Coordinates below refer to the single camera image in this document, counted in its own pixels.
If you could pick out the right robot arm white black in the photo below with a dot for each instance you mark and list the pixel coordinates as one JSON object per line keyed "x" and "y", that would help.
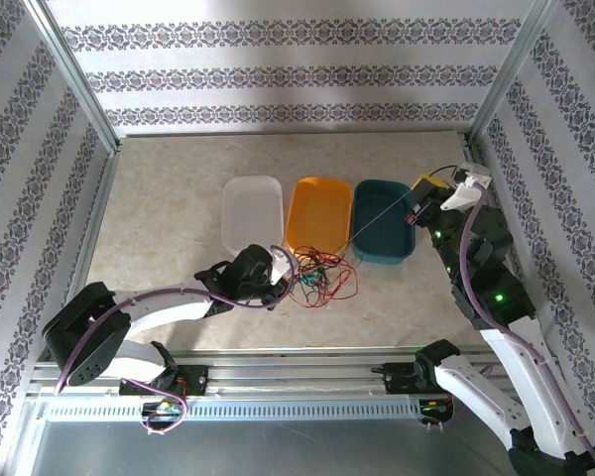
{"x": 515, "y": 357}

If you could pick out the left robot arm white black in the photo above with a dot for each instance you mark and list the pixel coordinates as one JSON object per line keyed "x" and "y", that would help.
{"x": 168, "y": 307}

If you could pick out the teal plastic bin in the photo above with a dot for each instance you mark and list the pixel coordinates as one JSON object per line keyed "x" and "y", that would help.
{"x": 384, "y": 233}

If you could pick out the white plastic bin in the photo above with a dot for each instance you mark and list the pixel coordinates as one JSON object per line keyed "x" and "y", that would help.
{"x": 253, "y": 213}

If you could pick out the orange plastic bin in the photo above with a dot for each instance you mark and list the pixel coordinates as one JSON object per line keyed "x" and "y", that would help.
{"x": 320, "y": 218}

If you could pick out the grey metal sheet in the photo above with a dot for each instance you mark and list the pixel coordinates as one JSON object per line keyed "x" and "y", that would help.
{"x": 277, "y": 451}

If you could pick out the small circuit board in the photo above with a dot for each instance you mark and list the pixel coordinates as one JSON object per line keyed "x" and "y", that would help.
{"x": 163, "y": 408}
{"x": 434, "y": 407}

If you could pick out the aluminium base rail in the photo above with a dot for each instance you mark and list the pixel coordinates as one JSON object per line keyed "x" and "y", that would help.
{"x": 287, "y": 369}

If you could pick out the aluminium side rail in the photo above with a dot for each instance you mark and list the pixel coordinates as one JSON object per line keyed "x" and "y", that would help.
{"x": 471, "y": 149}
{"x": 99, "y": 208}

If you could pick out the aluminium frame post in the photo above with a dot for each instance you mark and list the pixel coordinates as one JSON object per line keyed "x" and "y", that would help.
{"x": 511, "y": 69}
{"x": 74, "y": 79}

